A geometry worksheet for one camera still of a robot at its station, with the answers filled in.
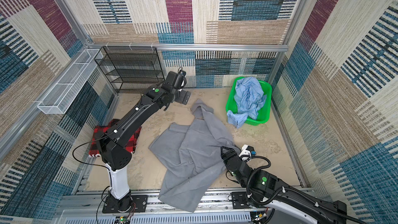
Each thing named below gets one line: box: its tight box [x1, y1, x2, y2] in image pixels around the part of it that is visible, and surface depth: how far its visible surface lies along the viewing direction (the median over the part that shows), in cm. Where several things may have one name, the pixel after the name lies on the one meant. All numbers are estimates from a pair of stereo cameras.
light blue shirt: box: [226, 76, 267, 129], surface depth 107 cm
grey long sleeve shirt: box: [148, 98, 241, 213], surface depth 85 cm
